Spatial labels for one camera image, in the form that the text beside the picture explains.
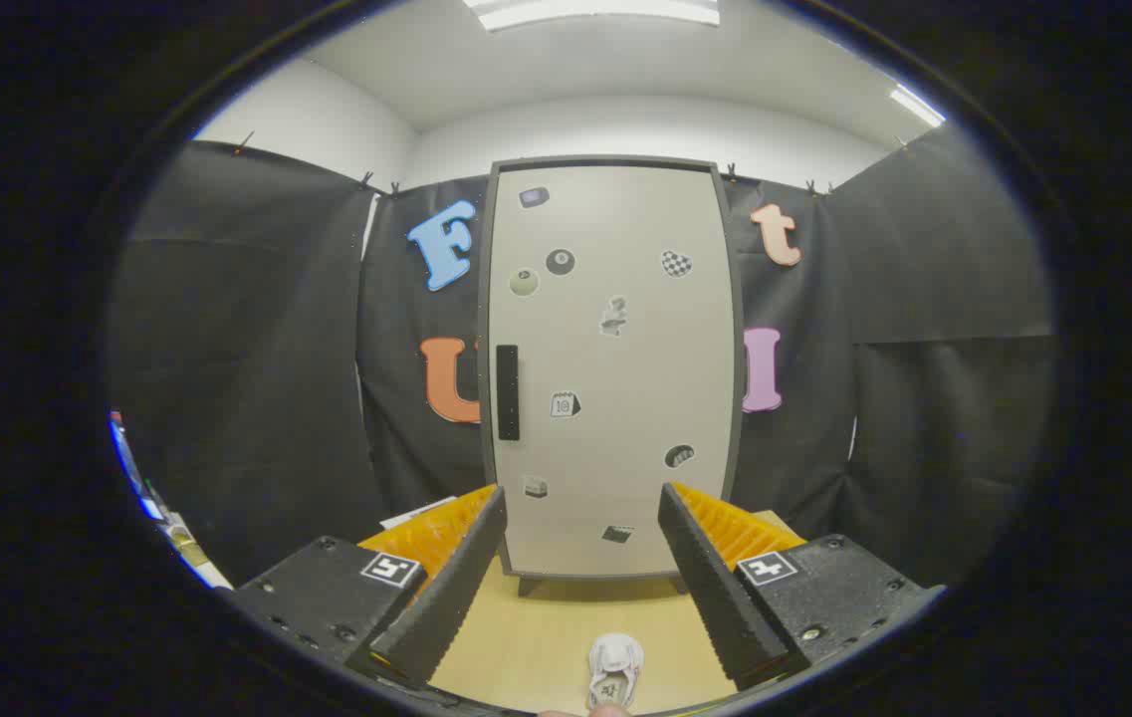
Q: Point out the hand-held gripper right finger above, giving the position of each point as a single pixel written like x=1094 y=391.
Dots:
x=715 y=588

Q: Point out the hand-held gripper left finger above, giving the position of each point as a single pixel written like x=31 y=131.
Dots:
x=456 y=588

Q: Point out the white sneaker shoe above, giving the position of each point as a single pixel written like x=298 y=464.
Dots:
x=615 y=662

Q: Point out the printed paper booklet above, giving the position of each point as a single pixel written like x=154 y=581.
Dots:
x=411 y=516

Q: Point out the blue white object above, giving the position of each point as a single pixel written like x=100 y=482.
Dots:
x=152 y=503

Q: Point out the black backdrop cloth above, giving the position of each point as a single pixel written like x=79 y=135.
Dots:
x=247 y=349

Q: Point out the small ceiling light panel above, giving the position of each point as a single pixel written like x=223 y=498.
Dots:
x=916 y=106

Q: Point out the long ceiling light panel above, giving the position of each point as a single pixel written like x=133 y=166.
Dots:
x=595 y=10

